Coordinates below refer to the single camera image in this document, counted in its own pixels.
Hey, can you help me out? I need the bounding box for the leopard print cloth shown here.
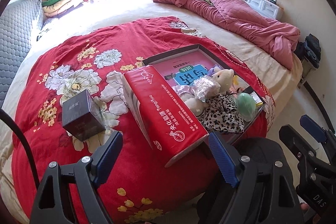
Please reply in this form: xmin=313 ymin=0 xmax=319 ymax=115
xmin=198 ymin=94 xmax=244 ymax=134

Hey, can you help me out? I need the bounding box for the clear plastic bag with fluff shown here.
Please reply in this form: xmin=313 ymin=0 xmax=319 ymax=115
xmin=193 ymin=76 xmax=221 ymax=102

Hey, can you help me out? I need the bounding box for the cream plush toy pink bow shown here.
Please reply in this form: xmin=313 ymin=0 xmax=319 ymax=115
xmin=172 ymin=67 xmax=235 ymax=117

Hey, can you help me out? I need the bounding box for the person's hand with painted nails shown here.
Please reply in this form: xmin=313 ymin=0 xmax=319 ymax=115
xmin=300 ymin=202 xmax=310 ymax=213

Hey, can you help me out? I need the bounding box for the green egg-shaped sponge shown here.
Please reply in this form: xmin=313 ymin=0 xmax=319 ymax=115
xmin=236 ymin=93 xmax=256 ymax=122

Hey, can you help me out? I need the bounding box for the black square gift box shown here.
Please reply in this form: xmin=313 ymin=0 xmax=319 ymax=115
xmin=62 ymin=90 xmax=105 ymax=141

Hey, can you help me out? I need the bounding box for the dark clothes pile on stool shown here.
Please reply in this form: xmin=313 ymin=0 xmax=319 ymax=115
xmin=294 ymin=34 xmax=321 ymax=69

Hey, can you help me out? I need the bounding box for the red floral blanket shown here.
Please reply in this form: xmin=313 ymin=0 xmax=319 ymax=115
xmin=11 ymin=16 xmax=276 ymax=224

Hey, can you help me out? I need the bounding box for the pink quilted comforter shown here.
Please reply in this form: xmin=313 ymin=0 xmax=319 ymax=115
xmin=153 ymin=0 xmax=300 ymax=70

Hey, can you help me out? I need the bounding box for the red and white carton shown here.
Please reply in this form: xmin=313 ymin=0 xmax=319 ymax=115
xmin=122 ymin=65 xmax=209 ymax=168

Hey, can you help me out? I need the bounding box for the white drawer cabinet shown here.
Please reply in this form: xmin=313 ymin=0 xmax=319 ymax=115
xmin=247 ymin=0 xmax=284 ymax=21

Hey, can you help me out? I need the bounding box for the pink and blue book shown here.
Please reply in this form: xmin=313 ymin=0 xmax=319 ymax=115
xmin=151 ymin=50 xmax=217 ymax=86

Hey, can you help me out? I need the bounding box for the dark shallow tray box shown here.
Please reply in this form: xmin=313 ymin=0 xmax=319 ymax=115
xmin=143 ymin=44 xmax=267 ymax=143

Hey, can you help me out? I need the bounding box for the grey quilted headboard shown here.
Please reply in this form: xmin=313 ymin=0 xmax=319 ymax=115
xmin=0 ymin=0 xmax=43 ymax=103

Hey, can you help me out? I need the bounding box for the stack of folded blankets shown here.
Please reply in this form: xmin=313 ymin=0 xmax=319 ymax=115
xmin=42 ymin=0 xmax=92 ymax=18

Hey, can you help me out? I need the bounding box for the black cable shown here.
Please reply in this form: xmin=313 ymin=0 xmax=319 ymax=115
xmin=0 ymin=108 xmax=41 ymax=189

